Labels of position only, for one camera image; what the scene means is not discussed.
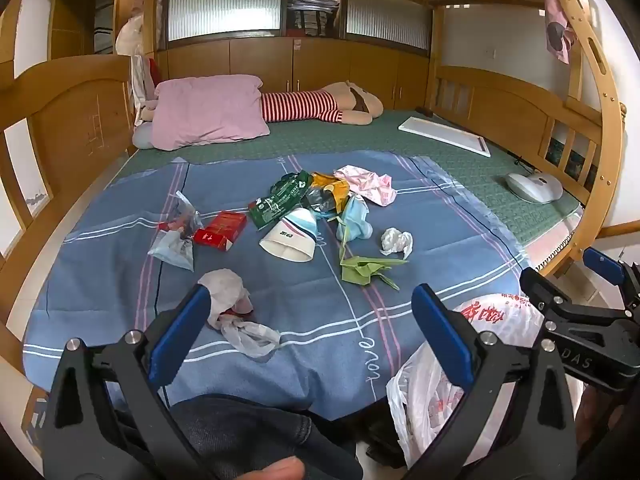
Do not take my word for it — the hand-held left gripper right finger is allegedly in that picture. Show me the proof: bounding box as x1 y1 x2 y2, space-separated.
400 283 583 480

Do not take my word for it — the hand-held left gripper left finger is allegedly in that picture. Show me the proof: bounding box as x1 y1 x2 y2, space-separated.
42 284 221 480

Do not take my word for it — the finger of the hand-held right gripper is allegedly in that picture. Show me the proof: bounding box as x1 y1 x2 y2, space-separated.
582 246 640 311
519 266 576 322

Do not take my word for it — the white red-printed plastic bag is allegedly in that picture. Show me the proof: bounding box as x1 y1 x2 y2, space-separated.
386 292 546 468

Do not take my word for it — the green white-label snack packet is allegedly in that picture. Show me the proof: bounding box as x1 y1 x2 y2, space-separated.
248 192 306 231

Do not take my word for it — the person's left hand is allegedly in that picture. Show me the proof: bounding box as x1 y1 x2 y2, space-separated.
235 457 307 480

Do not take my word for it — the white crumpled bag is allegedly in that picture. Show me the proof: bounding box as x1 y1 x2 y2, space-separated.
197 268 253 328

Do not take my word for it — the crumpled clear plastic bag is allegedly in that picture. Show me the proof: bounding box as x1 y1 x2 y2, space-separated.
219 319 282 359

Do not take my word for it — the pale blue wrapper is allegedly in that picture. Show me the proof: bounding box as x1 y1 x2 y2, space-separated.
147 232 196 272

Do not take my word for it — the white oval device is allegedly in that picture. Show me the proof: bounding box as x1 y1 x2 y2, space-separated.
504 172 564 205

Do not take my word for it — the small crumpled white tissue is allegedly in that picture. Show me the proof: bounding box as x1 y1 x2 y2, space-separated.
380 227 415 260

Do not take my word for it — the green folded paper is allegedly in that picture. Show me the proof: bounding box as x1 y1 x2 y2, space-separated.
340 240 408 291

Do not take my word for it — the red cardboard box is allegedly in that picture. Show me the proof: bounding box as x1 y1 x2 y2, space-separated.
192 210 248 251

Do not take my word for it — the clear bag with red bits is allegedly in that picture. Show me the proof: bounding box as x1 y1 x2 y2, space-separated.
159 191 204 241

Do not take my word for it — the blue striped blanket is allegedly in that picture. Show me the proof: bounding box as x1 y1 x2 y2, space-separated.
22 152 531 411

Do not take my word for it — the wooden bunk ladder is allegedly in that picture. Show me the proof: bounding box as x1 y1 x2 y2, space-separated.
545 0 629 273

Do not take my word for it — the white paper cup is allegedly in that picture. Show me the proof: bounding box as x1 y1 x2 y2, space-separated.
259 206 319 263

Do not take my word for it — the light blue plastic bag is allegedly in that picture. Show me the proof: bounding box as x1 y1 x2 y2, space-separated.
336 195 374 242

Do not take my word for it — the pink crumpled wrapper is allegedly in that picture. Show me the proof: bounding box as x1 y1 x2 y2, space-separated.
334 164 397 208

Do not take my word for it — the white flat board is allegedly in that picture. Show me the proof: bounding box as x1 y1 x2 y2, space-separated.
398 116 492 157

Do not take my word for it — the dark green snack packet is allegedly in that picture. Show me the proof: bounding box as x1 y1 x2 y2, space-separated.
270 170 314 202

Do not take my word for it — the orange foil snack packet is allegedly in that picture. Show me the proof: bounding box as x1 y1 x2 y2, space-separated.
306 172 351 217

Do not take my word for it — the pink pillow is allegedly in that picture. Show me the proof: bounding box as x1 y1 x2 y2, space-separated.
151 75 271 151

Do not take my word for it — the pink hanging cloth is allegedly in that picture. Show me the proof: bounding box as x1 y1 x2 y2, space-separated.
544 0 579 65

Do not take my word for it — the striped hanging cloth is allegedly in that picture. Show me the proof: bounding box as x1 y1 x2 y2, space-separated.
131 55 161 126

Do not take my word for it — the red striped plush doll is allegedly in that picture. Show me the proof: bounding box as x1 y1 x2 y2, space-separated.
260 81 385 126

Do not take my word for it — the white hanging plastic bag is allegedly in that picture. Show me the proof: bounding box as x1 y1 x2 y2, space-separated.
116 12 147 57

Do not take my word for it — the ribbed glass panel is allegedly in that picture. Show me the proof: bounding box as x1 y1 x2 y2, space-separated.
345 0 432 51
166 0 282 42

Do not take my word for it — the stack of stored bags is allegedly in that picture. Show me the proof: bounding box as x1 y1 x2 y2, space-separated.
286 0 344 39

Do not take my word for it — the wooden bunk bed frame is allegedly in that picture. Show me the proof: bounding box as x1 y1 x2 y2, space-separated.
0 0 628 376

